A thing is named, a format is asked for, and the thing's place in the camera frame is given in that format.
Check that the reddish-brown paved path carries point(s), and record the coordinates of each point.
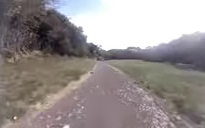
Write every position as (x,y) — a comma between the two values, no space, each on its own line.
(101,100)

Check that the dry grass verge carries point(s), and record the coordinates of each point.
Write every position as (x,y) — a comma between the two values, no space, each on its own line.
(40,78)

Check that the green grass field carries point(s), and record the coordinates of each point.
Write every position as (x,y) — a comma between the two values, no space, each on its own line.
(166,78)

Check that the wooded bushy slope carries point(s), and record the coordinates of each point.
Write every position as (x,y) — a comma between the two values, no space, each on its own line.
(40,30)

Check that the row of trees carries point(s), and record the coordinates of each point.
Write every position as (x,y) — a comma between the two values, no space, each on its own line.
(176,50)

